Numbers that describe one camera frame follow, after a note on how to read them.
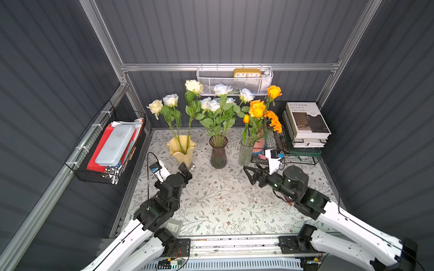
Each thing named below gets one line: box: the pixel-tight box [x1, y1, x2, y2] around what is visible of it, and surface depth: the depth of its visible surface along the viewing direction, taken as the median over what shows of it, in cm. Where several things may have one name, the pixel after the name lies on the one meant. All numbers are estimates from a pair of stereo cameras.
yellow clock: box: [233, 68, 262, 78], surface depth 90 cm
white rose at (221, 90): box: [213, 83, 234, 136], surface depth 77 cm
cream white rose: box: [146, 99, 184, 154], surface depth 80 cm
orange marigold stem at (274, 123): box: [263, 110, 283, 134], surface depth 80 cm
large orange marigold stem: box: [263, 110, 283, 134], surface depth 80 cm
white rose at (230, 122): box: [222, 97, 237, 137], surface depth 82 cm
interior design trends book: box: [285, 101, 332, 148], surface depth 91 cm
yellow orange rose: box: [266, 85, 283, 111], surface depth 81 cm
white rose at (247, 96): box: [232, 87, 256, 118], surface depth 80 cm
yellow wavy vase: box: [165, 134, 197, 171], surface depth 89 cm
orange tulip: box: [242, 114, 251, 146], surface depth 86 cm
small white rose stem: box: [162, 93, 185, 154], surface depth 82 cm
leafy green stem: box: [184, 90, 206, 154], surface depth 83 cm
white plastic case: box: [94, 124, 136, 167], surface depth 71 cm
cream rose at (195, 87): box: [184, 79, 206, 143], surface depth 79 cm
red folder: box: [87, 124, 137, 172], surface depth 70 cm
